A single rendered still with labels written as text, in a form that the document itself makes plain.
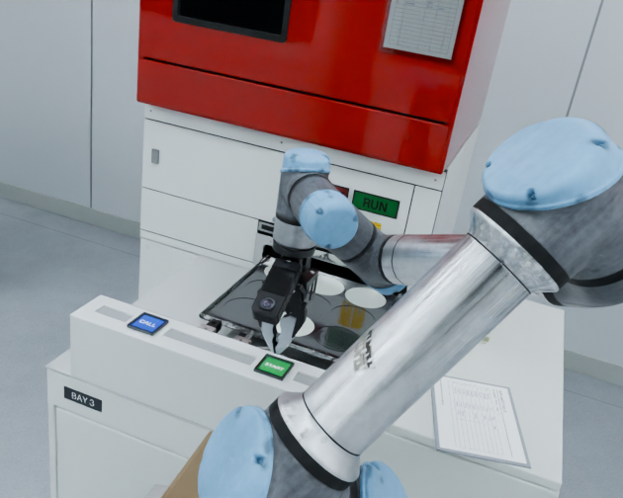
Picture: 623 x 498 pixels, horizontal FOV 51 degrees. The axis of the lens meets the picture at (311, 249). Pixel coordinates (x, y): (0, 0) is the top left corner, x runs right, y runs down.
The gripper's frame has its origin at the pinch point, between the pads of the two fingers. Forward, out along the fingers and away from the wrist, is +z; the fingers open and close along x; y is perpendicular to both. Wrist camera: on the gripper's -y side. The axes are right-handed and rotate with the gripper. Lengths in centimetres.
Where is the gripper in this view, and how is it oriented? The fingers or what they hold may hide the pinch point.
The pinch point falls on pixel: (274, 349)
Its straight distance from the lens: 115.2
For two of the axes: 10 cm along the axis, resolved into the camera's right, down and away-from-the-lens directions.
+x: -9.3, -2.7, 2.6
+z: -1.4, 9.0, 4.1
